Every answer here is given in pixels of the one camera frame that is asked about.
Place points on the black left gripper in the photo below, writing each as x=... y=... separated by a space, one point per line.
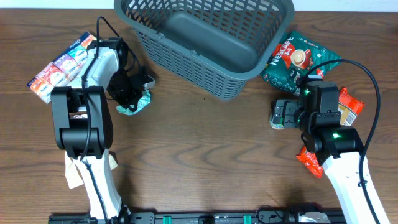
x=125 y=98

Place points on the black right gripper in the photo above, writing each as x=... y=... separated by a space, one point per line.
x=290 y=107

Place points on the small teal wipes packet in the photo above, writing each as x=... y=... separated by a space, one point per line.
x=141 y=104

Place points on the green Nescafe coffee bag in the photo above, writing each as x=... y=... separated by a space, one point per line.
x=293 y=57

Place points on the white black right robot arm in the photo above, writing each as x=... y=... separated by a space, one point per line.
x=339 y=149

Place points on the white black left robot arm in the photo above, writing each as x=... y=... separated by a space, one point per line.
x=84 y=129

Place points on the green lidded small jar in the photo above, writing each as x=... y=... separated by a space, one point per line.
x=276 y=118

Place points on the red snack packet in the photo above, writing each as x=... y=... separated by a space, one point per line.
x=310 y=161

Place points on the orange snack packet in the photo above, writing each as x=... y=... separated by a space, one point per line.
x=349 y=107

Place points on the grey plastic slotted basket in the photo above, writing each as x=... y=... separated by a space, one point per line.
x=217 y=45

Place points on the white brown bread bag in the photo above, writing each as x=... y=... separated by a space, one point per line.
x=71 y=174

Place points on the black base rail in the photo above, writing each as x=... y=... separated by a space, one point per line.
x=301 y=213

